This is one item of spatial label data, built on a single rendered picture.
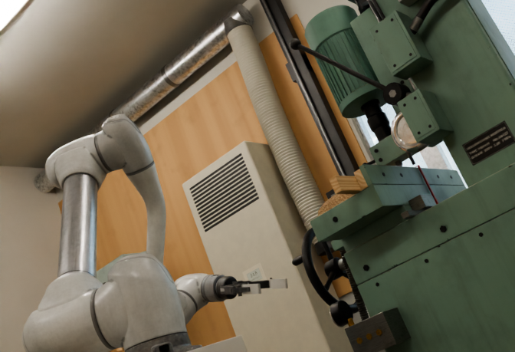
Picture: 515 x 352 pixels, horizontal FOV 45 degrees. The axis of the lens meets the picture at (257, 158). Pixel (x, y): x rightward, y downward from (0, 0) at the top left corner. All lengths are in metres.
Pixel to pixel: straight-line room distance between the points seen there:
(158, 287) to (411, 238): 0.63
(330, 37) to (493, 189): 0.70
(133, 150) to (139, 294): 0.60
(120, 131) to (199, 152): 2.06
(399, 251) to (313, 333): 1.64
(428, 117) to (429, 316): 0.48
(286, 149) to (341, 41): 1.56
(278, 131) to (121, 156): 1.60
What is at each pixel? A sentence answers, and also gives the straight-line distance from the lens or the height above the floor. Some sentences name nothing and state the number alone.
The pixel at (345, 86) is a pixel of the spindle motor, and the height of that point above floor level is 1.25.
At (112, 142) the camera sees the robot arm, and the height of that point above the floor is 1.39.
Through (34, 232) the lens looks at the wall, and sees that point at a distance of 4.81.
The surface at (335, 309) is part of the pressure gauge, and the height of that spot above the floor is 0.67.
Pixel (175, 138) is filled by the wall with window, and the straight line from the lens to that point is 4.15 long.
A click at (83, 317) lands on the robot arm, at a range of 1.59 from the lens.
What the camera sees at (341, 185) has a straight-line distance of 1.50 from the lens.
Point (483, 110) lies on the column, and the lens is 1.66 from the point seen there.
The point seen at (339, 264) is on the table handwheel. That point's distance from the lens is 1.95.
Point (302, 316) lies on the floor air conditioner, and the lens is 3.23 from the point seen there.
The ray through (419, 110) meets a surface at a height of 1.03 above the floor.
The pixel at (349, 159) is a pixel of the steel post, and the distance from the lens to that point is 3.31.
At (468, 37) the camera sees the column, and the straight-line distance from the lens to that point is 1.71.
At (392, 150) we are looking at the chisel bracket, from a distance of 1.84.
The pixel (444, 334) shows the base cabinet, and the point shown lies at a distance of 1.61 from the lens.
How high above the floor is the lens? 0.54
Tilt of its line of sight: 20 degrees up
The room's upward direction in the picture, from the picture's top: 22 degrees counter-clockwise
